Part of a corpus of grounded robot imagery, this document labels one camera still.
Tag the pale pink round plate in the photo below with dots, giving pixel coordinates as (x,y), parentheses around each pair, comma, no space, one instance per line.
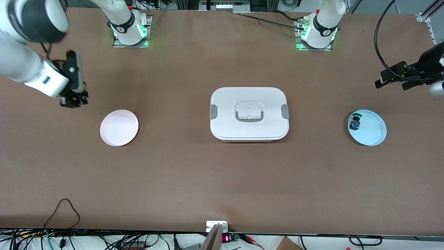
(119,128)

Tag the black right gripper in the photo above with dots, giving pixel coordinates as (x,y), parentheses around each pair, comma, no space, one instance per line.
(70,98)

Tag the small white device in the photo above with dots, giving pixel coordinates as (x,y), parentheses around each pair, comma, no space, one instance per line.
(211,224)

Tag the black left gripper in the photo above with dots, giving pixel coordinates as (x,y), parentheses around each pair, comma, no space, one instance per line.
(428,62)

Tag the red LED display module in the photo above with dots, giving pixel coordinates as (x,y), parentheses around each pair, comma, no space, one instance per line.
(225,238)

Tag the light blue round plate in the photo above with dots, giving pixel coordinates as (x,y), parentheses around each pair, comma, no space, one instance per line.
(373,130)

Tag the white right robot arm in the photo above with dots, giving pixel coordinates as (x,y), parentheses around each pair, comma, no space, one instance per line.
(17,59)

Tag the white labelled box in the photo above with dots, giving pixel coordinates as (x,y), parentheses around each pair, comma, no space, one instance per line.
(225,5)

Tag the green push button switch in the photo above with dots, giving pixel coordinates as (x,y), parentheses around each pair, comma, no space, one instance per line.
(354,123)

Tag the perforated aluminium rail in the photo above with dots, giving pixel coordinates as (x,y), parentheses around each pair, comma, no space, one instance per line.
(432,33)

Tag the grey wedge bar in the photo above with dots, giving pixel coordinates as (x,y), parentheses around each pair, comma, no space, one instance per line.
(213,241)

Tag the brown cardboard box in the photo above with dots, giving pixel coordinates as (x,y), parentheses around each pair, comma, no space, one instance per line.
(288,244)

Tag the white lunch box grey clasps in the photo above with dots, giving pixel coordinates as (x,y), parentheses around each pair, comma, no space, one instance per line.
(229,121)

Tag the aluminium frame profile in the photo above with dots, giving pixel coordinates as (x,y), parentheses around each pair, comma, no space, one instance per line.
(428,13)

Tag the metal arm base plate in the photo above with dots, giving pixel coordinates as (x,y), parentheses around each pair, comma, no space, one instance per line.
(314,49)
(131,46)

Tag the grey round object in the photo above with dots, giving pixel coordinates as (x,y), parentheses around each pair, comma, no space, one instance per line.
(293,2)

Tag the black plug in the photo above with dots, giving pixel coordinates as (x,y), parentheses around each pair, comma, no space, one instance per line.
(177,243)

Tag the grey power adapter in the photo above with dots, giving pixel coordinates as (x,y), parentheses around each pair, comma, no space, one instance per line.
(190,247)

